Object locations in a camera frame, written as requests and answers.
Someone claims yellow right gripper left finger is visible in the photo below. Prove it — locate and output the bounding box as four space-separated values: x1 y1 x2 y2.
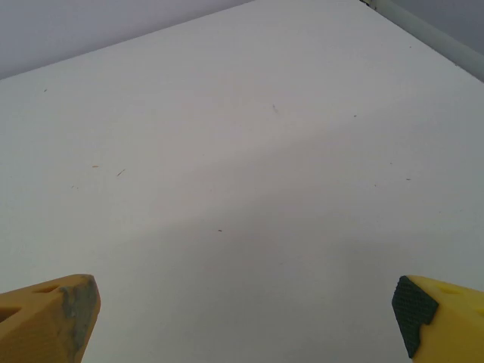
0 274 102 363

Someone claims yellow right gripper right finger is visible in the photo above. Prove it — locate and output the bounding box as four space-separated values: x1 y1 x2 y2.
391 275 484 363

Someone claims aluminium table side rail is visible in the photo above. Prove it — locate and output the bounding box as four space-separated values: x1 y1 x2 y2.
361 0 484 83

